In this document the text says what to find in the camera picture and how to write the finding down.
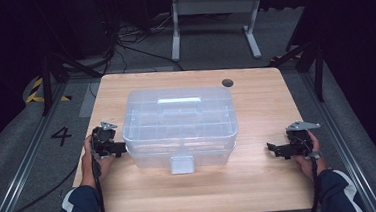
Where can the person's right hand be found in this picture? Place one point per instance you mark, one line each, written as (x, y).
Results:
(318, 163)

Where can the yellow black floor tape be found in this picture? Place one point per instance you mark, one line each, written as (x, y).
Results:
(36, 95)

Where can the clear plastic storage box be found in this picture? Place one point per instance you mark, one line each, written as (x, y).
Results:
(181, 130)

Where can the grey floor plate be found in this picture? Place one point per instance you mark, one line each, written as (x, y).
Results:
(88, 101)

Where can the white metal desk frame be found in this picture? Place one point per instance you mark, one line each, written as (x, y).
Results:
(214, 5)

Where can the person's left hand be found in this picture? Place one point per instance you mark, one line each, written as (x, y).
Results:
(88, 169)

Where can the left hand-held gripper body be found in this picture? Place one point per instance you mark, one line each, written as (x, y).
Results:
(103, 140)

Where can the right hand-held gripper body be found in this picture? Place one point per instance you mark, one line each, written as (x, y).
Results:
(299, 141)

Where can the black metal stand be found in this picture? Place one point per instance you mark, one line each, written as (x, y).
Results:
(46, 86)
(319, 73)

